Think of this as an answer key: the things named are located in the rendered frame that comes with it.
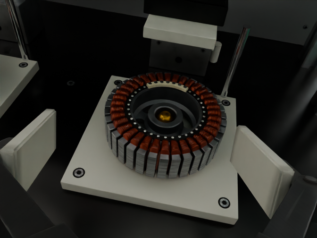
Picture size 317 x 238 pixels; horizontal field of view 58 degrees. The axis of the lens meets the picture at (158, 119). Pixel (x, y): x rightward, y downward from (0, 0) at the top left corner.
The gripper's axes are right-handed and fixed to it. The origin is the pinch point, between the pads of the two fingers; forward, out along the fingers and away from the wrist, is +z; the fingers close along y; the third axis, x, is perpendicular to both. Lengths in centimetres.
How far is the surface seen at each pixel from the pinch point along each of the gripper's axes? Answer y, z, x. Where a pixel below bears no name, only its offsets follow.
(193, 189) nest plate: 4.6, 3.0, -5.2
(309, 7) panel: 23.1, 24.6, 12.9
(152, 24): -0.2, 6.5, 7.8
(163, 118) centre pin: 1.7, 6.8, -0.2
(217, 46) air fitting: 8.5, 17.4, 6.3
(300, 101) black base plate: 19.7, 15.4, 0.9
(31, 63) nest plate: -13.6, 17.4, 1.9
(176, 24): 1.8, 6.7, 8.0
